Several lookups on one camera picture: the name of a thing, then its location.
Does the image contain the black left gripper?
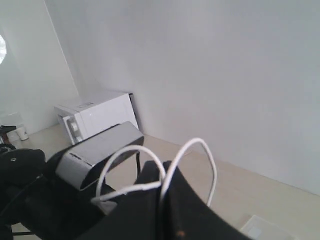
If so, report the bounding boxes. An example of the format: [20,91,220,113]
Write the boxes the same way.
[0,139,151,240]

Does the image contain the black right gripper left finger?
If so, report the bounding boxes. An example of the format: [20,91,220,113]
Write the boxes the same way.
[74,160,166,240]

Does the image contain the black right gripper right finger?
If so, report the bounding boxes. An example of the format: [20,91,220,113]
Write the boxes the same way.
[161,168,248,240]

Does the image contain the white wired earphones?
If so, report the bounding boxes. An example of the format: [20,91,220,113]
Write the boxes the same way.
[90,137,218,207]

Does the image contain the small white cup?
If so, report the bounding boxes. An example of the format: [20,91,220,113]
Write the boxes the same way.
[15,126,29,141]

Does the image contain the clear plastic storage box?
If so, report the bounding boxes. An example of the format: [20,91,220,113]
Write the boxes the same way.
[240,215,299,240]

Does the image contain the white microwave oven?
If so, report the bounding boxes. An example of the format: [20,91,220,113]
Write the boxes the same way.
[54,90,138,145]

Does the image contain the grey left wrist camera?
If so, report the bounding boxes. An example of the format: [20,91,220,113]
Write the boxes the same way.
[55,121,144,191]

